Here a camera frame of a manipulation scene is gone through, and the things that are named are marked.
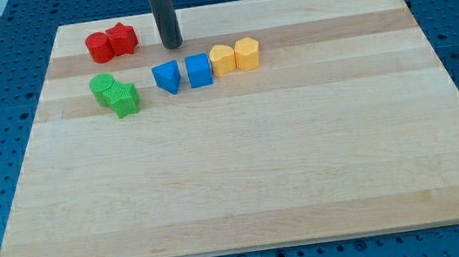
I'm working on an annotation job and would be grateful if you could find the red cylinder block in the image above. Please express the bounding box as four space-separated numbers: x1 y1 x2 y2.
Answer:
84 32 115 64

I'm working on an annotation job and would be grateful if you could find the green cylinder block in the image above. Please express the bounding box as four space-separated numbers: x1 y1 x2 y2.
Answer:
89 73 115 107

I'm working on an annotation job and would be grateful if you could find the blue cube block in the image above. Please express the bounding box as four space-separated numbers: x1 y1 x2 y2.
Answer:
185 52 213 88

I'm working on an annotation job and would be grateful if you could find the yellow heart block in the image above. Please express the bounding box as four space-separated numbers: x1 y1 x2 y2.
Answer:
209 44 237 78

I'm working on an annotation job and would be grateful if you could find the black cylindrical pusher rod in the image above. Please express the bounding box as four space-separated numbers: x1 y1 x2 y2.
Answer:
148 0 183 50

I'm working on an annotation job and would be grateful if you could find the yellow hexagon block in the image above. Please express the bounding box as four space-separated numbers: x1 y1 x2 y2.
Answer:
234 37 260 71

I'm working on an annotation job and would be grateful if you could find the red star block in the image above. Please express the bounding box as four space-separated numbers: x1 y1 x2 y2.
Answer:
105 23 138 56

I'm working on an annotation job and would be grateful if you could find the blue triangle block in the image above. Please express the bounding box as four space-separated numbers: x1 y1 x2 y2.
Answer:
152 60 181 95

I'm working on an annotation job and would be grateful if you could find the wooden board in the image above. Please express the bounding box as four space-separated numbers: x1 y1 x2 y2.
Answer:
0 0 459 257

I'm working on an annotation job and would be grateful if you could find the green star block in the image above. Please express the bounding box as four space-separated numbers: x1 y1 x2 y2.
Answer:
103 81 141 119

